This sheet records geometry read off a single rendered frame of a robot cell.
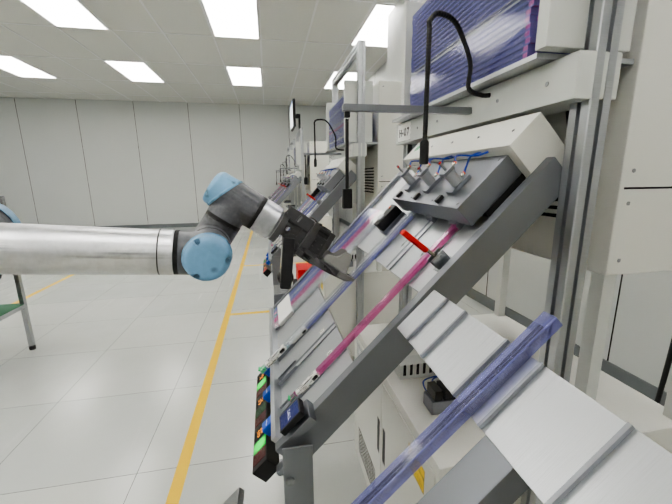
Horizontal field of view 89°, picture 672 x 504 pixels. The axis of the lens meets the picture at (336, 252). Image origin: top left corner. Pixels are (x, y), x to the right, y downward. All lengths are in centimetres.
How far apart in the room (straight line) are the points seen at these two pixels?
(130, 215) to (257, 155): 347
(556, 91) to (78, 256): 79
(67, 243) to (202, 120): 900
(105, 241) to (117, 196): 941
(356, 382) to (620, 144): 65
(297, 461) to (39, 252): 50
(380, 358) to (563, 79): 55
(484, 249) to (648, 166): 35
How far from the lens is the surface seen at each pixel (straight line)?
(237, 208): 71
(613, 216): 84
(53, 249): 63
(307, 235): 72
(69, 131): 1039
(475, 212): 69
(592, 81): 72
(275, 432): 73
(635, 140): 85
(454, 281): 65
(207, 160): 947
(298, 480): 70
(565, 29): 73
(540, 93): 75
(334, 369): 71
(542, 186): 71
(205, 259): 58
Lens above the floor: 119
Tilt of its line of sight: 12 degrees down
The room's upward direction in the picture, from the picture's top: 1 degrees counter-clockwise
